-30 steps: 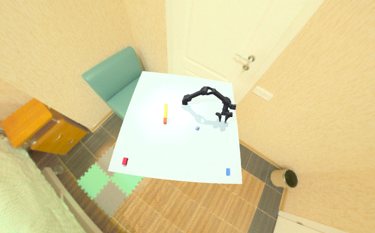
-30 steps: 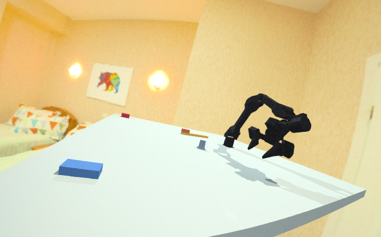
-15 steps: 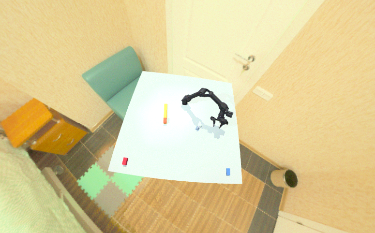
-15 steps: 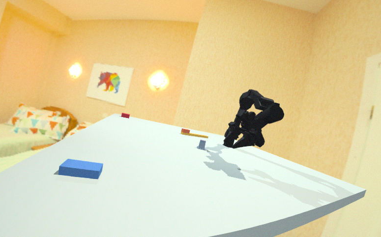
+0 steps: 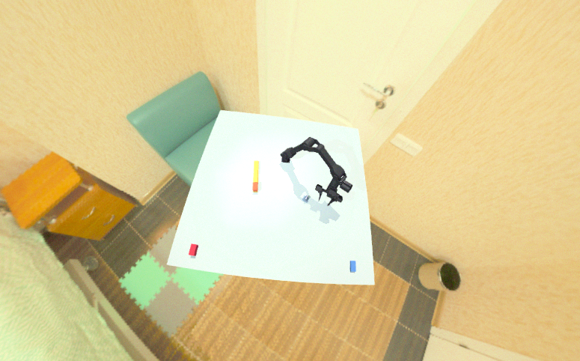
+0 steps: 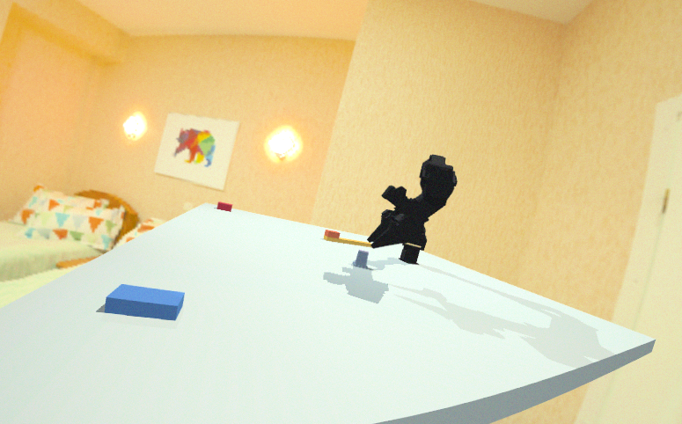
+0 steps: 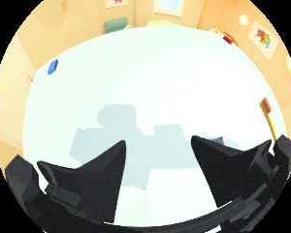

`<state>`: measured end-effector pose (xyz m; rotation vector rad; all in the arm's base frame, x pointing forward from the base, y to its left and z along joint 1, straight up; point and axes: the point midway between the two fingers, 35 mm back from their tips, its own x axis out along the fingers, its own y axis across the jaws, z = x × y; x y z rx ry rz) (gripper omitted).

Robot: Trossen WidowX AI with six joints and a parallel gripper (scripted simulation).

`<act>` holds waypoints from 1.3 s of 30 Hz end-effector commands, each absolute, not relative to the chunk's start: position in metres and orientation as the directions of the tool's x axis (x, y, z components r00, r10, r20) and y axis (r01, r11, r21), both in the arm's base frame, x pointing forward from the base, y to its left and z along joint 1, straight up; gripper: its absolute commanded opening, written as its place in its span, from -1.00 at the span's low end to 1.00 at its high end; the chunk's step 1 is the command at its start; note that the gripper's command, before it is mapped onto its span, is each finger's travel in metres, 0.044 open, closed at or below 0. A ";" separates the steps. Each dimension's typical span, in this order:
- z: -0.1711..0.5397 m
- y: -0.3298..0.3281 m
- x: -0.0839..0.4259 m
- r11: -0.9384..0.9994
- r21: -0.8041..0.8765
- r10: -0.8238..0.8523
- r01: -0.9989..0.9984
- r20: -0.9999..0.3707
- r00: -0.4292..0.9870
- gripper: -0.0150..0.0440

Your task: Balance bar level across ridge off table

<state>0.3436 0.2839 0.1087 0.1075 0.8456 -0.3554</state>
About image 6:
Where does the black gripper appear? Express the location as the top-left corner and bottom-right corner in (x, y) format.
(367, 197), (430, 249)

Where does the blue rectangular block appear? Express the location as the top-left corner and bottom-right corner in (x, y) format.
(104, 284), (185, 321)

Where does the small red block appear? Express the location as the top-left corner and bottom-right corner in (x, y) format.
(217, 201), (232, 212)

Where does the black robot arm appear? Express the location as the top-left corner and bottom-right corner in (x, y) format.
(381, 155), (458, 265)

